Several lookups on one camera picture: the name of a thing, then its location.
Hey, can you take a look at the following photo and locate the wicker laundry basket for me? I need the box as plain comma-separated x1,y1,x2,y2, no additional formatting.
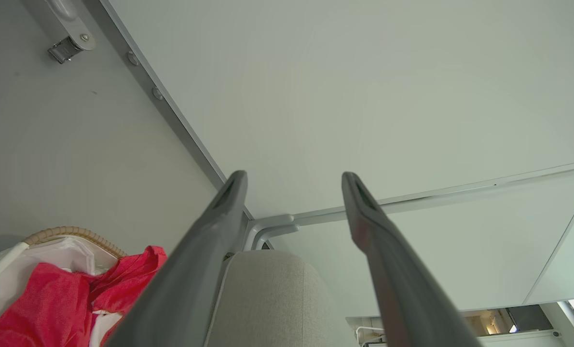
23,226,127,259

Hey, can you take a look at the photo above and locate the white metal rack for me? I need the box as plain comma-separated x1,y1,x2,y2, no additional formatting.
346,316,387,347

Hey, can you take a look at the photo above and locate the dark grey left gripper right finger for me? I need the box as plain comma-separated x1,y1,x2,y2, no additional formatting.
342,172,483,347

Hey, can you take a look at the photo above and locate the grey partition bottom rail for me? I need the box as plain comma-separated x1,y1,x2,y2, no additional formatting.
82,0,255,221

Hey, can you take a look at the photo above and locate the red cloth garment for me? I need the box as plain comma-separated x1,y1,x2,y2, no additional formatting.
0,245,168,347

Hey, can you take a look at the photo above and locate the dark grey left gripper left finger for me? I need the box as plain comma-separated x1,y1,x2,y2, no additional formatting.
105,170,248,347

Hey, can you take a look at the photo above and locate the metal caster wheel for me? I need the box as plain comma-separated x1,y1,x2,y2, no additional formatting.
47,36,84,65

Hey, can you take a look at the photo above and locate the white basket liner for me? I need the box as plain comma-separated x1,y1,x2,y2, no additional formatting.
0,236,123,347

